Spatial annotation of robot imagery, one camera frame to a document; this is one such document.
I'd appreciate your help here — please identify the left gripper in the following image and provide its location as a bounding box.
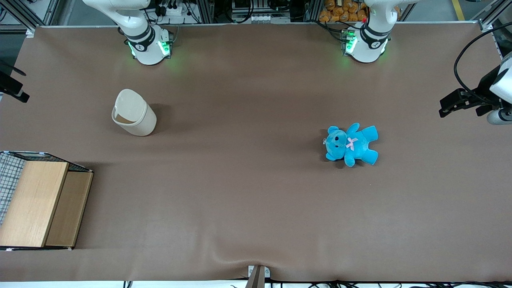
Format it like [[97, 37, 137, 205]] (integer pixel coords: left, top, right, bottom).
[[439, 60, 512, 118]]

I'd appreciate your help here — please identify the cream trash can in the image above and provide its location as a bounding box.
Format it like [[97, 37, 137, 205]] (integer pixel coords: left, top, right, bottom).
[[111, 89, 157, 137]]

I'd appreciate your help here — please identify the light wooden board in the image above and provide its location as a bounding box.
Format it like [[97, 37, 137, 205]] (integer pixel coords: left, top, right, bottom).
[[0, 161, 70, 248]]

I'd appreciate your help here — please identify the blue teddy bear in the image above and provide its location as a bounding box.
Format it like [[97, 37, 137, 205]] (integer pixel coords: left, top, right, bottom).
[[325, 123, 379, 168]]

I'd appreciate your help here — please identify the dark wooden board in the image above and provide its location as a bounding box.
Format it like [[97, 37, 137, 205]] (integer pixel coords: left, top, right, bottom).
[[45, 171, 94, 247]]

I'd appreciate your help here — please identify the orange plush toy pile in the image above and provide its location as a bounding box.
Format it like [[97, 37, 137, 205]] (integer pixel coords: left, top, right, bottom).
[[319, 0, 369, 23]]

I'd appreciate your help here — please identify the white power strip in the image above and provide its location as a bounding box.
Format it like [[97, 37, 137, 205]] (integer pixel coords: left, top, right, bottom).
[[157, 3, 193, 17]]

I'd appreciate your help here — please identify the white terminal block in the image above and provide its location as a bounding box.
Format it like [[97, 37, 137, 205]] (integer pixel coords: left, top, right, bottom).
[[234, 14, 291, 23]]

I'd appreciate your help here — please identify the brown table mat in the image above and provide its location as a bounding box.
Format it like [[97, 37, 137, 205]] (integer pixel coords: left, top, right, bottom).
[[0, 23, 512, 283]]

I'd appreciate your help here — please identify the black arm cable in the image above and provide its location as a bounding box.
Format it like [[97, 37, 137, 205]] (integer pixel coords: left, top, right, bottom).
[[454, 22, 512, 100], [0, 59, 27, 77]]

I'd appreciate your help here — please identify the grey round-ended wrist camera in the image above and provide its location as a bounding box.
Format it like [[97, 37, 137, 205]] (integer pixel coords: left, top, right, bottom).
[[487, 107, 512, 125]]

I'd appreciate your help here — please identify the aluminium frame post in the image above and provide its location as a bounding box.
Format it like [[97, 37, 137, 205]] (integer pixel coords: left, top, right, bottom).
[[472, 0, 512, 32], [0, 0, 60, 37]]

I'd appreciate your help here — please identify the wooden shelf with wire basket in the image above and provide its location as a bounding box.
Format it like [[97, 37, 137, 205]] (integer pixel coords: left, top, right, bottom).
[[0, 151, 94, 252]]

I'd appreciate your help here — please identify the black cable bundle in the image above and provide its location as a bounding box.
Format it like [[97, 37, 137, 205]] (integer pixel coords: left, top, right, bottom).
[[230, 280, 512, 288]]

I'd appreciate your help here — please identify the metal clamp bracket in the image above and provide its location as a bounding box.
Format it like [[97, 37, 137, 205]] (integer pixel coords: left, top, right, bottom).
[[245, 265, 271, 288]]

